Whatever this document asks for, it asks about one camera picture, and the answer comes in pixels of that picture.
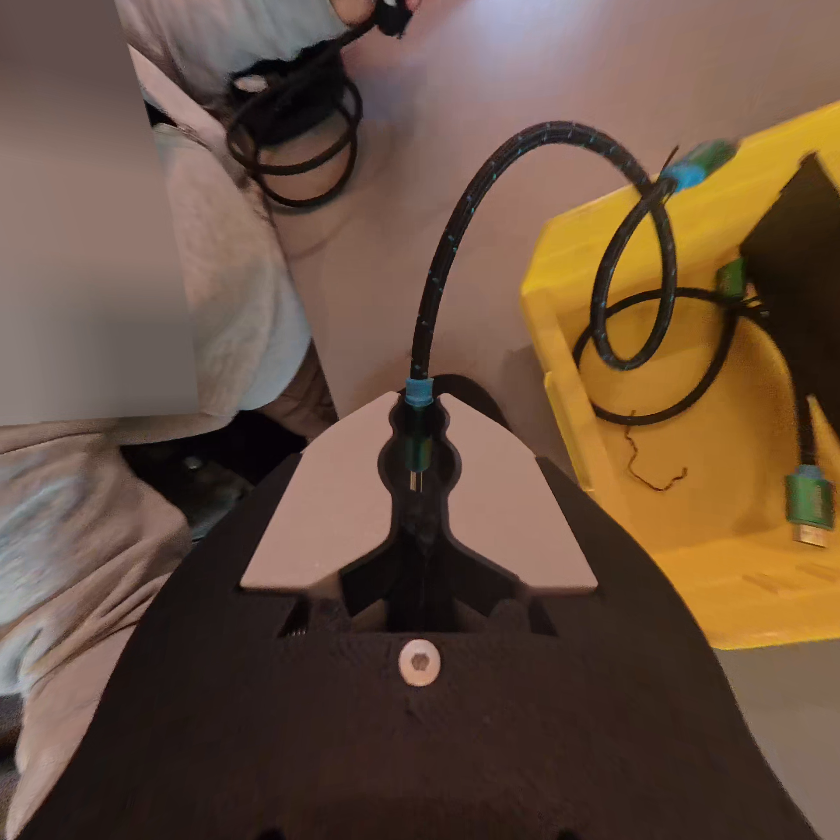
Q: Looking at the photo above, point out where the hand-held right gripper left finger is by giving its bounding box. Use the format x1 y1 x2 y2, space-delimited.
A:
238 392 401 589

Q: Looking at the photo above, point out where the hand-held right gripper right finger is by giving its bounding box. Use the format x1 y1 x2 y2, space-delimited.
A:
436 392 599 589

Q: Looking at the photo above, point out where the yellow plastic bin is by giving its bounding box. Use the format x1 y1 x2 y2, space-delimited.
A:
521 101 840 651

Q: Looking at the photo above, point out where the black hdmi switch box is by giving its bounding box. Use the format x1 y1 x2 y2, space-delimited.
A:
225 0 411 210

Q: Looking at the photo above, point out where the person's left forearm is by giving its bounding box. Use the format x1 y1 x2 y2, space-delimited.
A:
117 0 349 109

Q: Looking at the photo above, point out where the person's left hand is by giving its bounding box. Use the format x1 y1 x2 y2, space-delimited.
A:
330 0 421 26

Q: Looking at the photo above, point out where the black twist tie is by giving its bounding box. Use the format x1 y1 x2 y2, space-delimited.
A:
623 412 688 493

